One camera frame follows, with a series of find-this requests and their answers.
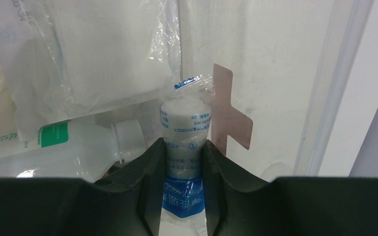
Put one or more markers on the white bottle green label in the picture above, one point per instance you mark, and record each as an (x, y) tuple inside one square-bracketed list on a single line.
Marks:
[(71, 149)]

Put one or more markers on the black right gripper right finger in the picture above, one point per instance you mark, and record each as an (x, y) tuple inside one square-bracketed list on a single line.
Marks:
[(238, 203)]

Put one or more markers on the clear plastic medicine box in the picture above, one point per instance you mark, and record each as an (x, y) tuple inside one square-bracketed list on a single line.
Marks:
[(278, 66)]

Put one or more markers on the white gauze packet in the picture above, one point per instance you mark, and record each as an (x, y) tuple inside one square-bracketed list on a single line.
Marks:
[(82, 57)]

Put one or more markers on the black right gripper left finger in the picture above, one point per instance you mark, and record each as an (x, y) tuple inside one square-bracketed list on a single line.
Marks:
[(127, 202)]

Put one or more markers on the white bottle blue label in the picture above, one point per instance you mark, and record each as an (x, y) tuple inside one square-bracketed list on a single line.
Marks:
[(185, 117)]

